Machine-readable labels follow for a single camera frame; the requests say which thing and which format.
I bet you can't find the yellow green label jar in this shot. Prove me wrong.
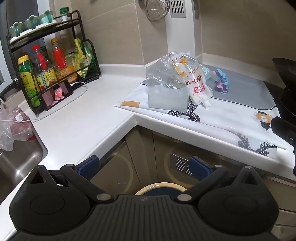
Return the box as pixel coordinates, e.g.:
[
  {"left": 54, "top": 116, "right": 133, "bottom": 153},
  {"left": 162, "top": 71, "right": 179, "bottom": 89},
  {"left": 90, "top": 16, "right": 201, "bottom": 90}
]
[{"left": 37, "top": 67, "right": 58, "bottom": 90}]

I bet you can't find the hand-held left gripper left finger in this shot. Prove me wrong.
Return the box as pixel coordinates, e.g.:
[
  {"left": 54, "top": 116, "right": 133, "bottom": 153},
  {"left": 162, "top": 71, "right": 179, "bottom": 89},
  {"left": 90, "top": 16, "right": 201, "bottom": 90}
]
[{"left": 22, "top": 156, "right": 114, "bottom": 202}]

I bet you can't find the clear plastic bag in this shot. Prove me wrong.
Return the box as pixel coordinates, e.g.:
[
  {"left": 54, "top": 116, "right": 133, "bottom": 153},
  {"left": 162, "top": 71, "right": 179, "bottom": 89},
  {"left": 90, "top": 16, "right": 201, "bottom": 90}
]
[{"left": 146, "top": 51, "right": 204, "bottom": 93}]

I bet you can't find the teal ceramic cup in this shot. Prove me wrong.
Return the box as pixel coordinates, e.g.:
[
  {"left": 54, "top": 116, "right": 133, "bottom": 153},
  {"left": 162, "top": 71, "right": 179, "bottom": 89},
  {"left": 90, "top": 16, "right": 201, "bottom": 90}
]
[
  {"left": 38, "top": 10, "right": 55, "bottom": 25},
  {"left": 9, "top": 22, "right": 24, "bottom": 38},
  {"left": 24, "top": 15, "right": 38, "bottom": 29}
]

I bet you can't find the steel sink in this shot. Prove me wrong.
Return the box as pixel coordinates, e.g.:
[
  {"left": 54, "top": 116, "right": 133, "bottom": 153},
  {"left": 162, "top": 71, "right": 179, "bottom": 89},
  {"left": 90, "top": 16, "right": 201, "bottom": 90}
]
[{"left": 0, "top": 130, "right": 49, "bottom": 204}]

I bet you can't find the printed grey white cover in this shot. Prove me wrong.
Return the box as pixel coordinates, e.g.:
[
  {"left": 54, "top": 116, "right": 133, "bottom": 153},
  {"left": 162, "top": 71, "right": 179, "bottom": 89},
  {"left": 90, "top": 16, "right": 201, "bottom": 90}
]
[{"left": 113, "top": 65, "right": 289, "bottom": 159}]

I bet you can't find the yellow green snack bag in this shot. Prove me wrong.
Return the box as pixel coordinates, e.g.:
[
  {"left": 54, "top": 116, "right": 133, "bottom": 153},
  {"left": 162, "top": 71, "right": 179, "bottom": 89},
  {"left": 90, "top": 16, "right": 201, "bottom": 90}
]
[{"left": 73, "top": 38, "right": 96, "bottom": 78}]

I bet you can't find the beige rim trash bin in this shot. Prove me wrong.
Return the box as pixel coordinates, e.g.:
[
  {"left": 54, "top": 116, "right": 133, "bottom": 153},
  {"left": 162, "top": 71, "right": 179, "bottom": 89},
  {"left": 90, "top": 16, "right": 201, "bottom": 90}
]
[{"left": 134, "top": 182, "right": 188, "bottom": 196}]

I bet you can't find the metal mesh strainer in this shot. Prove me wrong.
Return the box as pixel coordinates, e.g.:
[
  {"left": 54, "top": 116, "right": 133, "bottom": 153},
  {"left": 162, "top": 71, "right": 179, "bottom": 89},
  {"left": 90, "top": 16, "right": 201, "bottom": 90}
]
[{"left": 146, "top": 0, "right": 170, "bottom": 22}]

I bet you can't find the blue pink wrapper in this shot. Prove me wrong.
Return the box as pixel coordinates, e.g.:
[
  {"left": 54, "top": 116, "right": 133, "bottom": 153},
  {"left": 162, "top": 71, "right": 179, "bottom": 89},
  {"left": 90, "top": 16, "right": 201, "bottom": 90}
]
[{"left": 213, "top": 68, "right": 231, "bottom": 94}]

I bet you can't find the white charging cable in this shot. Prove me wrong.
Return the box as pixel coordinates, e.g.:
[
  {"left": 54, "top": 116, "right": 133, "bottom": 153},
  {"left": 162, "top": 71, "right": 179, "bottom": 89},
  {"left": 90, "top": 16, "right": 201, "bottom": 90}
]
[{"left": 0, "top": 81, "right": 88, "bottom": 123}]

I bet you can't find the green lid spice jar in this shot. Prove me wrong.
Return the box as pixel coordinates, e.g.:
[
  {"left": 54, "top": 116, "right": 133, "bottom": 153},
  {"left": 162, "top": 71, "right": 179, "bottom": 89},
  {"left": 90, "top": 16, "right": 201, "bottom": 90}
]
[{"left": 59, "top": 7, "right": 71, "bottom": 23}]

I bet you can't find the translucent plastic box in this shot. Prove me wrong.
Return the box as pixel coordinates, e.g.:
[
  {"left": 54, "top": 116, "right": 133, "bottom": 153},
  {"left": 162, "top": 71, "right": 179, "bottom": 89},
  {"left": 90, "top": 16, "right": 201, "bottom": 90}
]
[{"left": 147, "top": 85, "right": 188, "bottom": 112}]

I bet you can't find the red cap sauce bottle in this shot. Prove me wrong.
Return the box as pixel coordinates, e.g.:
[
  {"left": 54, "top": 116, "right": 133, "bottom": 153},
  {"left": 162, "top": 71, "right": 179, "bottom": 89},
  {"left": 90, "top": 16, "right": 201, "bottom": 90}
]
[{"left": 32, "top": 45, "right": 50, "bottom": 75}]

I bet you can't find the white tray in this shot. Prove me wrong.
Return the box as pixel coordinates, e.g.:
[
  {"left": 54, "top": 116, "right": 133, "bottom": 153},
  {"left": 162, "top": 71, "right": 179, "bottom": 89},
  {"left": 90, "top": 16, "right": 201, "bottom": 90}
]
[{"left": 9, "top": 20, "right": 58, "bottom": 43}]

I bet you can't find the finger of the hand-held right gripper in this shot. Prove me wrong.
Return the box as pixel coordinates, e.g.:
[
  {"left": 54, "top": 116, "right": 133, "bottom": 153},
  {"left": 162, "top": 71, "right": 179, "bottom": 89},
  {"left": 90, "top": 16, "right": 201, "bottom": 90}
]
[{"left": 271, "top": 116, "right": 296, "bottom": 176}]

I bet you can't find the black metal spice rack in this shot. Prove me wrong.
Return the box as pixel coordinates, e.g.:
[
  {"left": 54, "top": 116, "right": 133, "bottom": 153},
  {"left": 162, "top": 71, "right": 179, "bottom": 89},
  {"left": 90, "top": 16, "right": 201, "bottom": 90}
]
[{"left": 6, "top": 10, "right": 102, "bottom": 116}]

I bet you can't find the black smartphone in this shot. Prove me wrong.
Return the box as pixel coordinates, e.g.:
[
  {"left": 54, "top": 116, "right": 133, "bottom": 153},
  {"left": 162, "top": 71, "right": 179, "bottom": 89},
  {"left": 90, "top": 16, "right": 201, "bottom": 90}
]
[{"left": 40, "top": 80, "right": 74, "bottom": 112}]

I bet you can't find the plastic bag of meat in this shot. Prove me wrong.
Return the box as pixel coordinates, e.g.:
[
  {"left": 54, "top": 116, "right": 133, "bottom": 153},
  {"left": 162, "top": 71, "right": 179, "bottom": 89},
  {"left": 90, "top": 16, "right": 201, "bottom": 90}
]
[{"left": 0, "top": 105, "right": 34, "bottom": 152}]

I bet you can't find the silver cabinet vent grille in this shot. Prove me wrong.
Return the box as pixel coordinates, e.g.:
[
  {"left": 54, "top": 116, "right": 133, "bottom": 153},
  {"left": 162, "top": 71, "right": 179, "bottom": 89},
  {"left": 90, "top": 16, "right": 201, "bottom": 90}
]
[{"left": 170, "top": 153, "right": 192, "bottom": 176}]

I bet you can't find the beige plain cabinet door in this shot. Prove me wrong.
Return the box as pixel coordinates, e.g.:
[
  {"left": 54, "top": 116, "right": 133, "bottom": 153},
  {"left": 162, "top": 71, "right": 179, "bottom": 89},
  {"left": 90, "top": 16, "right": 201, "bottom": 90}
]
[{"left": 90, "top": 126, "right": 160, "bottom": 195}]

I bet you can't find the silver wall vent grille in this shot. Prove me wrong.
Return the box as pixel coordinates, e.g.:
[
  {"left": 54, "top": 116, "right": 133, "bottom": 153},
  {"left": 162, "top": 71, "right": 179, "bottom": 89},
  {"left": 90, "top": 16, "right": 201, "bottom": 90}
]
[{"left": 171, "top": 0, "right": 187, "bottom": 18}]

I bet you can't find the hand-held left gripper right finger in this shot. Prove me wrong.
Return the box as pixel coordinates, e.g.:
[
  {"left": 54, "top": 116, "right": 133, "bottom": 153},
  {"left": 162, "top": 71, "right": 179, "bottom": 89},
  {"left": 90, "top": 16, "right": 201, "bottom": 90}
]
[{"left": 176, "top": 156, "right": 266, "bottom": 202}]

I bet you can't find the red label oil bottle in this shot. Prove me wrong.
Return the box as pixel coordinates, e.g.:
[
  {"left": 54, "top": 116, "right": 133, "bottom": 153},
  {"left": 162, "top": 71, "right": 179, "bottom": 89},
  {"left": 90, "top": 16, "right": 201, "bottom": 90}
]
[{"left": 50, "top": 37, "right": 78, "bottom": 82}]

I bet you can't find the green bottle yellow cap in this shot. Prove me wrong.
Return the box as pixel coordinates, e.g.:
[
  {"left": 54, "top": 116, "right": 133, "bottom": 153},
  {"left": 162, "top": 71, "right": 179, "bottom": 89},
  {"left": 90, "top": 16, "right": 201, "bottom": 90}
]
[{"left": 17, "top": 55, "right": 42, "bottom": 108}]

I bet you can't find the white red label pouch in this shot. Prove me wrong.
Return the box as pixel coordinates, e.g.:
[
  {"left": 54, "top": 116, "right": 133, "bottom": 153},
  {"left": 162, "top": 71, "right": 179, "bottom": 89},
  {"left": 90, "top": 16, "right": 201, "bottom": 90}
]
[{"left": 172, "top": 54, "right": 213, "bottom": 109}]

